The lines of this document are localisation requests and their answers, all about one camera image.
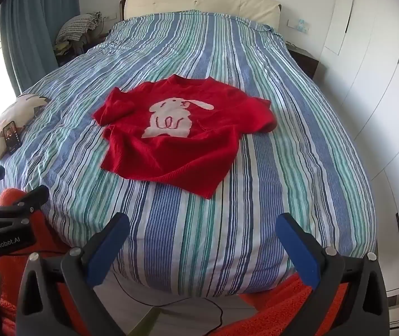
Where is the black smartphone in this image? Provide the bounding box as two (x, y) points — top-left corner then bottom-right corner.
(3, 120), (23, 155)

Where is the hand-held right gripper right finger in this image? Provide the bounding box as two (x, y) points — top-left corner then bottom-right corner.
(273, 213), (389, 336)

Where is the blue curtain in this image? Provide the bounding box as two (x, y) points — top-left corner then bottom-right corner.
(0, 0), (81, 95)

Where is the white wall socket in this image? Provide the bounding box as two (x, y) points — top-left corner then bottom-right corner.
(287, 19), (310, 32)

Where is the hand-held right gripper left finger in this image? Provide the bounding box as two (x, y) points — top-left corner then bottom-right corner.
(15, 212), (131, 336)

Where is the pile of patterned clothes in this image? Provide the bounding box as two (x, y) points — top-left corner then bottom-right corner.
(54, 11), (103, 55)

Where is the dark wooden nightstand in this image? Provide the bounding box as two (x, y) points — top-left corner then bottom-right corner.
(55, 35), (109, 67)
(288, 47), (320, 81)

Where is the red sweater with white rabbit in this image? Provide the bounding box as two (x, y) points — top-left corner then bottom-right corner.
(92, 74), (277, 199)

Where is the white wardrobe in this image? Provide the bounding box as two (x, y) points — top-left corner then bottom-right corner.
(320, 0), (399, 309)

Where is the black cable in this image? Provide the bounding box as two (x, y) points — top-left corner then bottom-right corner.
(113, 273), (225, 326)

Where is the cream printed pillow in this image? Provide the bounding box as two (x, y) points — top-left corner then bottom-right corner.
(0, 93), (51, 162)

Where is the striped bed cover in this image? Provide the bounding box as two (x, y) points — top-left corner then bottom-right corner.
(0, 11), (377, 296)

